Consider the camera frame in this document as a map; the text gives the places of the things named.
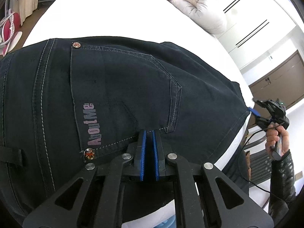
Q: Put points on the black ribbed object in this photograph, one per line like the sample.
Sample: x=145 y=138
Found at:
x=260 y=168

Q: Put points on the person's right hand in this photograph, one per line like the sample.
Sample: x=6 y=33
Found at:
x=273 y=139

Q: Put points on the person's right forearm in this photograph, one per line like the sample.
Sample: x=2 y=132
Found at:
x=282 y=185

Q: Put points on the white wardrobe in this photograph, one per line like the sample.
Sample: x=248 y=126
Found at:
x=249 y=11

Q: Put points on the beige folded duvet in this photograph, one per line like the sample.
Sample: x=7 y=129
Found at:
x=199 y=7

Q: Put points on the brown wooden door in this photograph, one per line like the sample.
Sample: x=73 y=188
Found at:
x=280 y=80

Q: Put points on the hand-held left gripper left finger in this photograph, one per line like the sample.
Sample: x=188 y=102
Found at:
x=142 y=155

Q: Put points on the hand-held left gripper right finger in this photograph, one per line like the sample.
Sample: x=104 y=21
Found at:
x=155 y=155

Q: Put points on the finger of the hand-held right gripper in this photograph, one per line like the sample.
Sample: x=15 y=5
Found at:
x=253 y=112
x=261 y=103

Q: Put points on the bed with white sheet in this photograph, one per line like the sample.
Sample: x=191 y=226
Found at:
x=99 y=14

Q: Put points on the pink garment steamer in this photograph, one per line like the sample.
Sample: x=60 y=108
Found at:
x=10 y=28

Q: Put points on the black denim pants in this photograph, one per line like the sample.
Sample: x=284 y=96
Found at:
x=123 y=80

